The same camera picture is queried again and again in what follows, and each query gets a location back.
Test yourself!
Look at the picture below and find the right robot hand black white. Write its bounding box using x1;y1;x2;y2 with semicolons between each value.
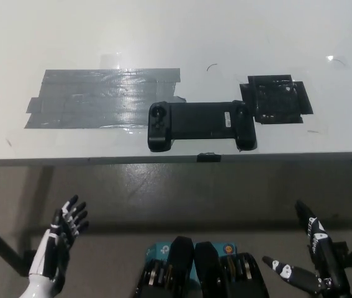
261;200;352;298

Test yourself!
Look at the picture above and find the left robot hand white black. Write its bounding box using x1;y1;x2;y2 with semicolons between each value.
28;194;90;284

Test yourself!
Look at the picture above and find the black phone game controller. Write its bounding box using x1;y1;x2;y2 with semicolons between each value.
147;99;259;153

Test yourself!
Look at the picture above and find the black tape patch square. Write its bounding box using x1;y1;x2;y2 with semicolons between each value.
239;74;315;125

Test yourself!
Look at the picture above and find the grey duct tape patch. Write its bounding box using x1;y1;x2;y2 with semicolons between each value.
24;68;187;130

